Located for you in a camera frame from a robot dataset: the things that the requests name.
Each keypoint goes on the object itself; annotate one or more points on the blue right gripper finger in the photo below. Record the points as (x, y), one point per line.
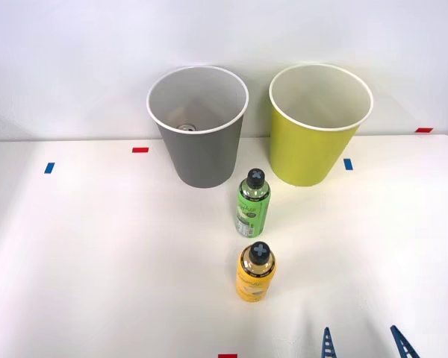
(405, 345)
(327, 347)

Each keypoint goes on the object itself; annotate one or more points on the yellow label plastic bottle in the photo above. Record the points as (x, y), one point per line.
(254, 279)

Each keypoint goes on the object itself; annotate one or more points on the green label plastic bottle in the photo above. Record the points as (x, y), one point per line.
(251, 212)

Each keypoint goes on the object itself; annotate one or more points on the yellow-green plastic waste bin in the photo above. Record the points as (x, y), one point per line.
(306, 156)

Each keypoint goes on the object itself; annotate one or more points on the grey plastic waste bin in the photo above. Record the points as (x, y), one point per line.
(205, 160)

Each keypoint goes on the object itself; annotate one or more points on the silver drink can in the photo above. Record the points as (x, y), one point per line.
(186, 127)

